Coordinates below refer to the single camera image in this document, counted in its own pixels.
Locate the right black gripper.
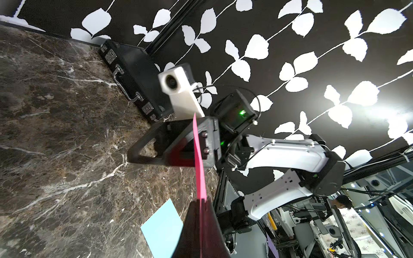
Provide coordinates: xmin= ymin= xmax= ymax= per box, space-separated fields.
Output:
xmin=127 ymin=117 xmax=222 ymax=168

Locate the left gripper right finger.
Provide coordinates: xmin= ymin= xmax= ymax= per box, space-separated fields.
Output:
xmin=203 ymin=200 xmax=230 ymax=258

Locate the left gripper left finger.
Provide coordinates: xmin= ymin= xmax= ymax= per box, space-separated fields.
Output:
xmin=172 ymin=200 xmax=201 ymax=258

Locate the pink square paper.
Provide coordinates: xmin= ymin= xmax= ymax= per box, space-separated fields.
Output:
xmin=193 ymin=114 xmax=208 ymax=258

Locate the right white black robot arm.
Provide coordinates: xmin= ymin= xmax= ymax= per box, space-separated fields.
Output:
xmin=127 ymin=91 xmax=346 ymax=233

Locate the black carrying case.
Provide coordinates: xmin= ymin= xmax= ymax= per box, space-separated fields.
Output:
xmin=99 ymin=39 xmax=173 ymax=124

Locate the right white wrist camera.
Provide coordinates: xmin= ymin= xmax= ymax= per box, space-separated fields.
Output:
xmin=158 ymin=63 xmax=205 ymax=120

